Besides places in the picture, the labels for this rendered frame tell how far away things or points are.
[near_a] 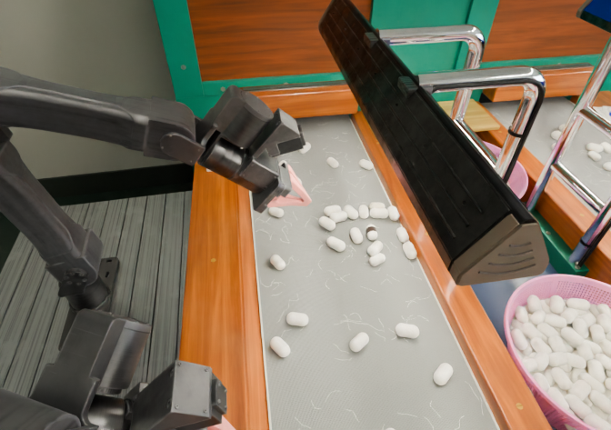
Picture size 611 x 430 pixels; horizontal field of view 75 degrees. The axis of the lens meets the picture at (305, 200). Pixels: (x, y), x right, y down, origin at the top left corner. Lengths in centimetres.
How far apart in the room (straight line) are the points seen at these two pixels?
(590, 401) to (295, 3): 92
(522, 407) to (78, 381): 52
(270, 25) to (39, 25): 110
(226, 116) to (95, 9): 131
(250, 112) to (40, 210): 33
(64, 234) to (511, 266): 61
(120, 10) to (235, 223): 120
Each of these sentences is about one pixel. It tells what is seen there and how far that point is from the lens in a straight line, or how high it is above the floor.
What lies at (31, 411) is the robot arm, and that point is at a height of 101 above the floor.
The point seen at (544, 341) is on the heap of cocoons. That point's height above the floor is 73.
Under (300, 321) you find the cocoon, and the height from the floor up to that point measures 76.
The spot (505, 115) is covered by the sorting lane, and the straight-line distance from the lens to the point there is 129.
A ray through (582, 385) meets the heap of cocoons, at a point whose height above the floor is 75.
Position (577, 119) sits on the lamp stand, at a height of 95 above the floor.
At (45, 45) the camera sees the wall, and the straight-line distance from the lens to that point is 193.
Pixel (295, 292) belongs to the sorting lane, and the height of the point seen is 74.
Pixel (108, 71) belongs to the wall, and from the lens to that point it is 191.
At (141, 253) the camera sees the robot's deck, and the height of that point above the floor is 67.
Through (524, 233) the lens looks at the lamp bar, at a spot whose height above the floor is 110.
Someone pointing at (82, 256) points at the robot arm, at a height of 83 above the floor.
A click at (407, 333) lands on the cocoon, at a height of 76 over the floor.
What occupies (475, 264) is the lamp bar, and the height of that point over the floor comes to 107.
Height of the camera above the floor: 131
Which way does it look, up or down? 42 degrees down
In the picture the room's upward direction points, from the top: straight up
